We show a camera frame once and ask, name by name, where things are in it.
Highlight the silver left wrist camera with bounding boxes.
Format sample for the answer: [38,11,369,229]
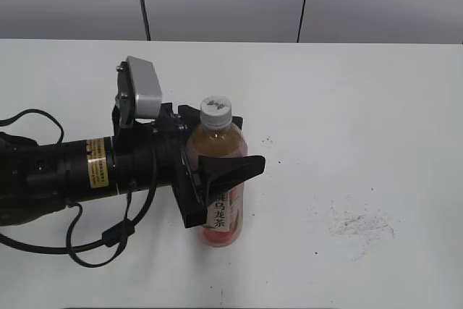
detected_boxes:
[115,56,163,128]

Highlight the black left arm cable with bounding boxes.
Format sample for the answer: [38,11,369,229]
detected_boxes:
[0,107,157,268]

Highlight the black wall cable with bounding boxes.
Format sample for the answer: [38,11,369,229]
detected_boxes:
[132,0,152,41]
[296,0,313,43]

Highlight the peach oolong tea bottle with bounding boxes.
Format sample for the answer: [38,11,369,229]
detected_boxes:
[187,124,247,247]

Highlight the right black wall cable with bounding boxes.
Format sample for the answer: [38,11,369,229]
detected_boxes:
[296,0,313,43]

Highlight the left black wall cable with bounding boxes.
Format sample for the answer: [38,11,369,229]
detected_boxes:
[132,0,152,41]

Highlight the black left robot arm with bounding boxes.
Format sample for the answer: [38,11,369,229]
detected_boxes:
[1,103,266,228]

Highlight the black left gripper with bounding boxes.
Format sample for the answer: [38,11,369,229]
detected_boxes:
[153,103,266,228]

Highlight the white bottle cap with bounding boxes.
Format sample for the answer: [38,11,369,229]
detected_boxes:
[200,96,232,130]

